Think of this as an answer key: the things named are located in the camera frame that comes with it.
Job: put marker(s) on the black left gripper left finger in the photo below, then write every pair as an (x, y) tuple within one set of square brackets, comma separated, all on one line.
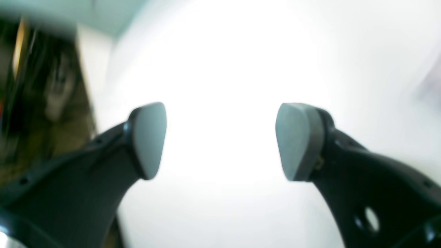
[(70, 201)]

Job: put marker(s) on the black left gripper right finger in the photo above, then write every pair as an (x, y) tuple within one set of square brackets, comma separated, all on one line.
[(376, 201)]

